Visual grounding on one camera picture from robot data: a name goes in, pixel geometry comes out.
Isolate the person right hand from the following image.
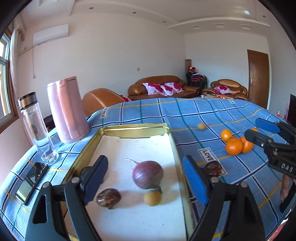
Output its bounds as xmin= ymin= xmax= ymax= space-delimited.
xmin=280 ymin=174 xmax=290 ymax=201

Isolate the black smartphone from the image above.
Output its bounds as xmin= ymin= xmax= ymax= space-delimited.
xmin=16 ymin=162 xmax=48 ymax=205

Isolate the small tan longan fruit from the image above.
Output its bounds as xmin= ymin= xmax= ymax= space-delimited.
xmin=197 ymin=123 xmax=207 ymax=131

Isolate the clear glass water bottle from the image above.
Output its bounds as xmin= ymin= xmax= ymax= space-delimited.
xmin=18 ymin=92 xmax=59 ymax=165

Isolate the purple passion fruit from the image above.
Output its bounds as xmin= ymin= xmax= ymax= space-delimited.
xmin=127 ymin=159 xmax=164 ymax=190

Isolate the brown leather three-seat sofa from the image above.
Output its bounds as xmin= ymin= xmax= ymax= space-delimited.
xmin=128 ymin=75 xmax=202 ymax=100

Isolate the white wall air conditioner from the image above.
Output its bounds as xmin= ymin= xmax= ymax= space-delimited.
xmin=33 ymin=24 xmax=69 ymax=46

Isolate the orange tangerine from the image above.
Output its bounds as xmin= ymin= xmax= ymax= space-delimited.
xmin=240 ymin=136 xmax=253 ymax=153
xmin=225 ymin=138 xmax=243 ymax=156

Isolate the brown leather armchair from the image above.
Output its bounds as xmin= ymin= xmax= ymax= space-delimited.
xmin=82 ymin=88 xmax=131 ymax=117
xmin=202 ymin=79 xmax=249 ymax=101

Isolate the stack of dark chairs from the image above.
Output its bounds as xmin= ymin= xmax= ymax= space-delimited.
xmin=186 ymin=66 xmax=208 ymax=89

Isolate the gold metal tin tray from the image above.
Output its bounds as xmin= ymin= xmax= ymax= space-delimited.
xmin=63 ymin=123 xmax=194 ymax=240

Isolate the brown wooden door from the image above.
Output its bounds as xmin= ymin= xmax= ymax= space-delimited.
xmin=247 ymin=49 xmax=270 ymax=108

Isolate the window with frame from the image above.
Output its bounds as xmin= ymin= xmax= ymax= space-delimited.
xmin=1 ymin=28 xmax=18 ymax=133

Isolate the pink curtain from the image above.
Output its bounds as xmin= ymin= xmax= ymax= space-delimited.
xmin=7 ymin=14 xmax=27 ymax=105

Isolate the coffee table with snacks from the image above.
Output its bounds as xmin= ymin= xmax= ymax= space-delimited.
xmin=204 ymin=94 xmax=233 ymax=99

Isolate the pink electric kettle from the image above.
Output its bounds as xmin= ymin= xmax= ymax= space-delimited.
xmin=47 ymin=76 xmax=89 ymax=143

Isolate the blue plaid tablecloth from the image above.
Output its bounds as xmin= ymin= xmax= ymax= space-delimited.
xmin=0 ymin=97 xmax=293 ymax=241

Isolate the black monitor screen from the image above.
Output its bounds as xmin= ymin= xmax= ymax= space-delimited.
xmin=287 ymin=94 xmax=296 ymax=128

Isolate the pink floral cushion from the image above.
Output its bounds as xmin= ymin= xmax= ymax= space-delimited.
xmin=160 ymin=82 xmax=184 ymax=96
xmin=143 ymin=83 xmax=164 ymax=95
xmin=214 ymin=85 xmax=233 ymax=95

